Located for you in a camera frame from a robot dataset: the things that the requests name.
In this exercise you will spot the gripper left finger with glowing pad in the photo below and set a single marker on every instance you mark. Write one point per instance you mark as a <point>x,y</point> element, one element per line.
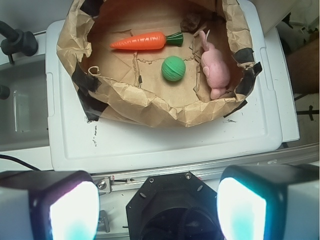
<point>48,205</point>

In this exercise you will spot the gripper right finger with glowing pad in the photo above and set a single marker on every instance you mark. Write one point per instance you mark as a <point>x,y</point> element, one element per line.
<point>269,202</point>

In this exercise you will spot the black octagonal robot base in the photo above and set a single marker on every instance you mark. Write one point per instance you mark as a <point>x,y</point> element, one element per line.
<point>176,206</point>

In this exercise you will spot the orange toy carrot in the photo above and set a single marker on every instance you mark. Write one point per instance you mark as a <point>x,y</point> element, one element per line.
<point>148,41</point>

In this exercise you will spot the white plastic bin lid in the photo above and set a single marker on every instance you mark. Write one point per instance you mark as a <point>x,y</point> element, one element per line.
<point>106,146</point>

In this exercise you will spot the clear plastic container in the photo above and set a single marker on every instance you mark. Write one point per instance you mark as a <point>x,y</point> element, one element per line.
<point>24,114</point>

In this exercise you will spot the brown paper bag tray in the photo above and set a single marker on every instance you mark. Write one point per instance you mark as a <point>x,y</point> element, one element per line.
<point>128,86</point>

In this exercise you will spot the pink plush bunny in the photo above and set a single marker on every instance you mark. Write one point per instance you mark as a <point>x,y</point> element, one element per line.
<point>214,67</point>

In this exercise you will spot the green ribbed ball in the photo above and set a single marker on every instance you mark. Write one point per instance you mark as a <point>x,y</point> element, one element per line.
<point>173,68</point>

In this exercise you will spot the black clamp knob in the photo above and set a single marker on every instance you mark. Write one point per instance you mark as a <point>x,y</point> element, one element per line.
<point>17,41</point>

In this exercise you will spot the brown fuzzy toy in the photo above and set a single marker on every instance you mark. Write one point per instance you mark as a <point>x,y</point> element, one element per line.
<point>190,23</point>

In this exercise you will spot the aluminium extrusion rail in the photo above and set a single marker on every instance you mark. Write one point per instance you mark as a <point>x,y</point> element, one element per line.
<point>208,170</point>

